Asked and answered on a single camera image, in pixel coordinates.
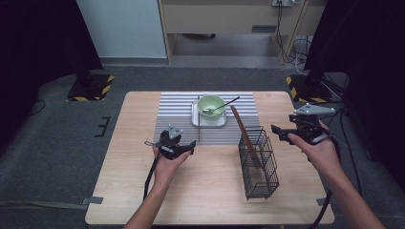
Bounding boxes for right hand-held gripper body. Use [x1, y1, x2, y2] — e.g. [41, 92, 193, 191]
[288, 103, 337, 146]

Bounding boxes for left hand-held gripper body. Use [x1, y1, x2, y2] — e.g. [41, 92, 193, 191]
[144, 124, 189, 160]

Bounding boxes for black wire basket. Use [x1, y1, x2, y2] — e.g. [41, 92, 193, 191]
[238, 125, 280, 200]

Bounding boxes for person's left hand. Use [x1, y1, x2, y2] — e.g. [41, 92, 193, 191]
[153, 146, 192, 189]

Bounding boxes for person's right hand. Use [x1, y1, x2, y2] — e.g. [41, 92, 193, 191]
[288, 122, 343, 176]

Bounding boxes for grey striped placemat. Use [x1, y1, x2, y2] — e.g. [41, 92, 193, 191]
[152, 92, 262, 146]

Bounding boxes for white square plate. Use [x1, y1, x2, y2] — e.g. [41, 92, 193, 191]
[190, 98, 227, 128]

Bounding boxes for black stand base yellow stripes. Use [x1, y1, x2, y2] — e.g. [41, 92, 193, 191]
[285, 71, 334, 104]
[66, 56, 116, 103]

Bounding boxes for light green bowl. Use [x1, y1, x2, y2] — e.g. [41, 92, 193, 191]
[196, 94, 227, 121]

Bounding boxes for dark curtain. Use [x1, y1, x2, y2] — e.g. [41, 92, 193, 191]
[0, 0, 104, 151]
[304, 0, 405, 184]

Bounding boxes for dark object under desk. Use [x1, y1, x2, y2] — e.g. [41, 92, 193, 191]
[182, 32, 217, 40]

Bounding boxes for white partition panel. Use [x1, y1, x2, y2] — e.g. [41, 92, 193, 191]
[75, 0, 168, 59]

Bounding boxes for grey power strip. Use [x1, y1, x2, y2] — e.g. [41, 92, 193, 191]
[271, 0, 295, 8]

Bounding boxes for light wooden desk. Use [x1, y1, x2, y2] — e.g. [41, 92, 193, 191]
[158, 0, 329, 65]

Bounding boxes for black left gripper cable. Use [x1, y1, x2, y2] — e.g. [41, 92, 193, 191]
[142, 154, 160, 201]

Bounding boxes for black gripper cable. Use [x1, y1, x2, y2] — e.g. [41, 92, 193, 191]
[307, 135, 342, 229]
[142, 154, 160, 201]

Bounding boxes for metal spoon with black handle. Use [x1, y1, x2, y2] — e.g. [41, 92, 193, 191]
[202, 95, 241, 115]

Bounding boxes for white cable bundle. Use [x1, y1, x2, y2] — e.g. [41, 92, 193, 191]
[293, 35, 312, 74]

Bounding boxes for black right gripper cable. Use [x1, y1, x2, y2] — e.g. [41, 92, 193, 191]
[307, 135, 342, 229]

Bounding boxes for black hanging cable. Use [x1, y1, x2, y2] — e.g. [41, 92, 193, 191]
[276, 1, 298, 65]

